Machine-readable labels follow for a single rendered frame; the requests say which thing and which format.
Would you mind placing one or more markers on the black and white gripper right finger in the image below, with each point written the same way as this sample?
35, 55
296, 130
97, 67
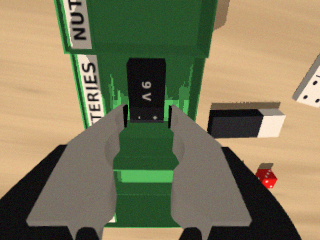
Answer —
214, 191

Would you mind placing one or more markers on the red die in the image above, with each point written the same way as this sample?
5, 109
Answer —
267, 177

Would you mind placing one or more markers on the white domino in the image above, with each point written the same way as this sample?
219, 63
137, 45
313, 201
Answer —
309, 90

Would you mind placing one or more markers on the black 9v battery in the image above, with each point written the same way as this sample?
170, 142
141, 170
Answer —
146, 89

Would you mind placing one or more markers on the green rack of labelled bins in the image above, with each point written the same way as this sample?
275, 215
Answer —
179, 31

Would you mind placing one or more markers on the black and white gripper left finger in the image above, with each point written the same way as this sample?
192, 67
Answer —
71, 188

